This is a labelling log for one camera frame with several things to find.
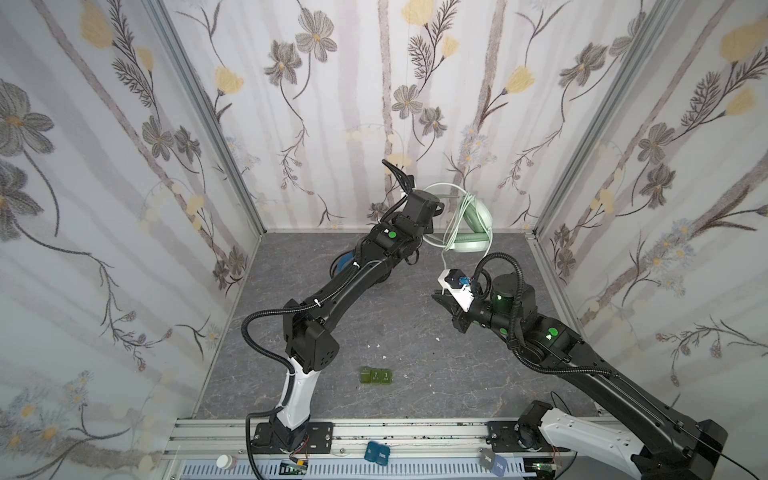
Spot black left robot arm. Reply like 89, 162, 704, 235
240, 159, 444, 452

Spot small circuit board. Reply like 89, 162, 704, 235
278, 457, 308, 476

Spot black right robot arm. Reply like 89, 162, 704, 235
432, 252, 728, 479

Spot blue square tag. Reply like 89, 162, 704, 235
364, 441, 391, 467

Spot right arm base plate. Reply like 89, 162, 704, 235
486, 421, 555, 453

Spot aluminium frame rail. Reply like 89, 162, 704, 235
157, 417, 661, 480

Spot white round cap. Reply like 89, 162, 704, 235
215, 454, 238, 471

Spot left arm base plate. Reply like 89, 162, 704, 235
249, 421, 334, 454

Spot black blue headphones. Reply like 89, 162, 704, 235
329, 250, 355, 279

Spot white cable duct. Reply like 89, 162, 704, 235
178, 458, 497, 479

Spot green plastic block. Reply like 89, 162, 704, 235
359, 367, 393, 385

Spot mint green headphones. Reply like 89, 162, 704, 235
424, 182, 493, 254

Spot grey blue tag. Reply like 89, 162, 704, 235
478, 448, 508, 478

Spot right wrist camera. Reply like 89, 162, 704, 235
433, 268, 475, 312

